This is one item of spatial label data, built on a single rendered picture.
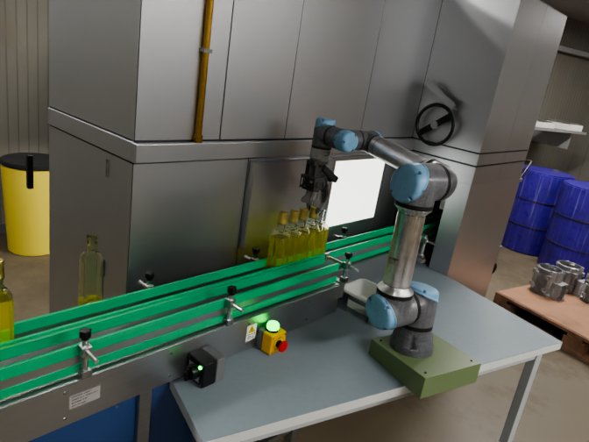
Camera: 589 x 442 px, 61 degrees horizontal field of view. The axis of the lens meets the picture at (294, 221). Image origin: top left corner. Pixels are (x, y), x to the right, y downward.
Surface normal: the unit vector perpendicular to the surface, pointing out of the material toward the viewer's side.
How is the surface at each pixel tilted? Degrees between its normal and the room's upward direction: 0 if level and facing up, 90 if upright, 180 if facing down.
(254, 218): 90
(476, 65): 90
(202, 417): 0
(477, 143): 90
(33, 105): 90
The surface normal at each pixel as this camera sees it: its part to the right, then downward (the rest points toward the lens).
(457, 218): -0.68, 0.13
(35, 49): 0.50, 0.33
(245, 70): 0.72, 0.31
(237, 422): 0.15, -0.94
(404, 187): -0.79, -0.07
